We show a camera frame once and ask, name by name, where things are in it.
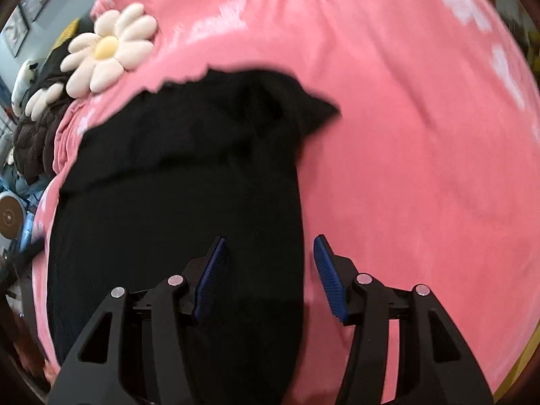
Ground round wooden disc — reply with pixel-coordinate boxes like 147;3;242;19
0;191;25;239

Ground pink floral blanket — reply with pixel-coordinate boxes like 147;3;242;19
33;0;540;405

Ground large daisy flower pillow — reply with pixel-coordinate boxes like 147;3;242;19
60;3;158;96

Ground framed wall picture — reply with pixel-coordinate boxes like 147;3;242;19
0;3;32;57

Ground small daisy flower pillow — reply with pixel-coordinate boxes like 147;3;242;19
25;83;65;119

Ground dark brown quilted cushion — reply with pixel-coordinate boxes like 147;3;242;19
12;74;77;184

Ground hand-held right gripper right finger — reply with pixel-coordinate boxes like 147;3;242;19
313;235;495;405

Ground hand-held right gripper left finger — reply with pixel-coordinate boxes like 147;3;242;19
48;237;229;405

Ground white plush toy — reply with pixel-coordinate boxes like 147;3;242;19
11;59;39;115

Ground black garment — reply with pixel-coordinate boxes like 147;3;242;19
46;69;341;405

